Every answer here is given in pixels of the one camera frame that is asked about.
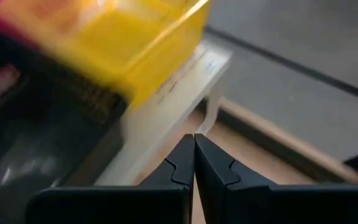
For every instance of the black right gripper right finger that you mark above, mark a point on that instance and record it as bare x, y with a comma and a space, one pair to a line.
216, 168

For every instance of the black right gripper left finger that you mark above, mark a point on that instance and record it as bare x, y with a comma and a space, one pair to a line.
179, 165

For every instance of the yellow plastic basket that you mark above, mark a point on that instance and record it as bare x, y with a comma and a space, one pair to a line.
120, 37

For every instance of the black plastic basket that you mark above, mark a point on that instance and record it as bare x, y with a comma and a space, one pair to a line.
42, 130

